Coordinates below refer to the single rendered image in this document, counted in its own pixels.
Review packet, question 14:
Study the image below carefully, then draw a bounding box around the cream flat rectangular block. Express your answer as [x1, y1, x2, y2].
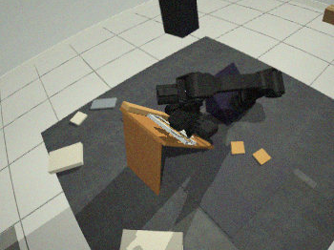
[48, 142, 83, 174]

